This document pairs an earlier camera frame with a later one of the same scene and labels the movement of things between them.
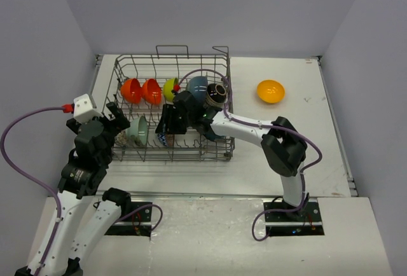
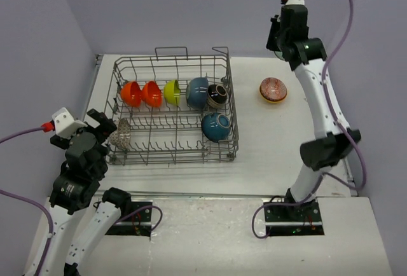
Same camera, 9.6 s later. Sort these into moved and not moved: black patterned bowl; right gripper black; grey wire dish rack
Moved: right gripper black
Not moved: grey wire dish rack; black patterned bowl
